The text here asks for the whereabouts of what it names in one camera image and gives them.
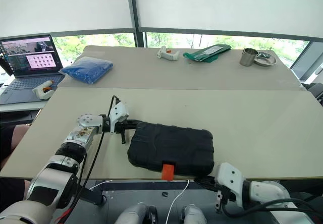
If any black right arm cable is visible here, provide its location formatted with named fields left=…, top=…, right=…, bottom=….
left=221, top=198, right=323, bottom=219

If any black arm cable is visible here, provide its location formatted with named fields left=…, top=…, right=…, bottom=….
left=54, top=95, right=121, bottom=224
left=221, top=198, right=323, bottom=219

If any wide white roller blind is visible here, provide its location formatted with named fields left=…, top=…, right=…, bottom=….
left=133, top=0, right=323, bottom=39

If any seated person bare leg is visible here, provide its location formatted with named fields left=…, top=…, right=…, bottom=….
left=0, top=123, right=32, bottom=171

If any grey window mullion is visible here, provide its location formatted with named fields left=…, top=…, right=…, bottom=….
left=126, top=0, right=148, bottom=48

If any white glue gun orange trigger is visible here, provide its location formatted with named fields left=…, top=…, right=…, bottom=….
left=32, top=79, right=55, bottom=100

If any long white cable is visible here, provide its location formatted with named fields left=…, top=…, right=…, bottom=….
left=166, top=180, right=190, bottom=224

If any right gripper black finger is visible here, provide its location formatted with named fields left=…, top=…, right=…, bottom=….
left=201, top=183, right=218, bottom=194
left=193, top=176, right=218, bottom=188

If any white side desk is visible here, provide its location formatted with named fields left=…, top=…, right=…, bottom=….
left=0, top=100, right=48, bottom=114

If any stainless steel cup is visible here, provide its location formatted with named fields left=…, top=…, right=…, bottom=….
left=239, top=47, right=259, bottom=67

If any black table bracket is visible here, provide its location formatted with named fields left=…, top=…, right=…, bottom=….
left=78, top=186, right=106, bottom=206

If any green flat pouch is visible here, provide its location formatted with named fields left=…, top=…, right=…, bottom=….
left=183, top=44, right=232, bottom=64

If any grey window frame with handle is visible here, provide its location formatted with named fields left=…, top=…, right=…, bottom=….
left=290, top=41, right=323, bottom=81

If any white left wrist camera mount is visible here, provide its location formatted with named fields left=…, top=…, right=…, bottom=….
left=110, top=101, right=130, bottom=129

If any grey rounded shape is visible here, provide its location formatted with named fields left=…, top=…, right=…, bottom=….
left=181, top=204, right=207, bottom=224
left=115, top=202, right=158, bottom=224

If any short white cable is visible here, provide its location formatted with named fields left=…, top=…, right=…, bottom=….
left=89, top=180, right=113, bottom=191

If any open laptop computer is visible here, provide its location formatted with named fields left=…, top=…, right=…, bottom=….
left=0, top=34, right=66, bottom=105

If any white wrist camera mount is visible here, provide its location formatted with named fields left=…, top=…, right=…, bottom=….
left=110, top=101, right=130, bottom=129
left=214, top=162, right=245, bottom=201

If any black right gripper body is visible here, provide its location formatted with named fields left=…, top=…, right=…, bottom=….
left=216, top=183, right=238, bottom=213

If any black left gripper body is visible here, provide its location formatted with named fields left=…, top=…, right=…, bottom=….
left=113, top=119, right=130, bottom=134

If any stainless steel dish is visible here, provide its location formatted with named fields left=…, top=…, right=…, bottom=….
left=253, top=52, right=278, bottom=67

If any blue plastic bag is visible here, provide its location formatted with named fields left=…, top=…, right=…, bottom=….
left=58, top=56, right=114, bottom=85

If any black plastic tool case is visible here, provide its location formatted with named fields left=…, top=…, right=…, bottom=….
left=127, top=122, right=215, bottom=182

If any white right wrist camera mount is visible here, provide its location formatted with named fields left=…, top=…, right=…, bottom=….
left=214, top=162, right=245, bottom=201

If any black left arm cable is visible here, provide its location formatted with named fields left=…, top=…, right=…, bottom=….
left=54, top=95, right=121, bottom=224

